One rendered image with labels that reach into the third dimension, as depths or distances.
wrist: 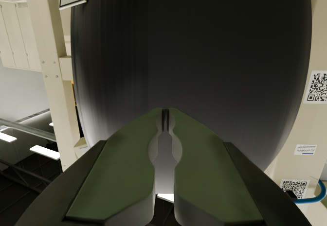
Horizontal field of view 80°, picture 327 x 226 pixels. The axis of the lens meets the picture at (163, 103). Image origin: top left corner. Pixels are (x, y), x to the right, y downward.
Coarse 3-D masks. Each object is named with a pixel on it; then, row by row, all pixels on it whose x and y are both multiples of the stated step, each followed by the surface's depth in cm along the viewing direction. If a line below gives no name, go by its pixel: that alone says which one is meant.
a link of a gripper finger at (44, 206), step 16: (96, 144) 9; (80, 160) 8; (64, 176) 8; (80, 176) 8; (48, 192) 7; (64, 192) 7; (32, 208) 6; (48, 208) 6; (64, 208) 6; (16, 224) 6; (32, 224) 6; (48, 224) 6; (64, 224) 6; (80, 224) 6; (96, 224) 6
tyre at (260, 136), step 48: (96, 0) 21; (144, 0) 20; (192, 0) 20; (240, 0) 20; (288, 0) 21; (96, 48) 21; (144, 48) 21; (192, 48) 21; (240, 48) 21; (288, 48) 21; (96, 96) 23; (144, 96) 22; (192, 96) 22; (240, 96) 22; (288, 96) 22; (240, 144) 24
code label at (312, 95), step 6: (312, 72) 42; (318, 72) 42; (324, 72) 42; (312, 78) 42; (318, 78) 42; (324, 78) 42; (312, 84) 43; (318, 84) 43; (324, 84) 43; (312, 90) 43; (318, 90) 43; (324, 90) 43; (306, 96) 44; (312, 96) 44; (318, 96) 44; (324, 96) 44; (306, 102) 44; (312, 102) 44; (318, 102) 44; (324, 102) 44
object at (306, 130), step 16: (320, 0) 37; (320, 16) 38; (320, 32) 39; (320, 48) 40; (320, 64) 41; (304, 96) 44; (304, 112) 45; (320, 112) 45; (304, 128) 47; (320, 128) 47; (288, 144) 48; (320, 144) 48; (288, 160) 50; (304, 160) 50; (320, 160) 50; (272, 176) 52; (288, 176) 52; (304, 176) 52; (304, 208) 56
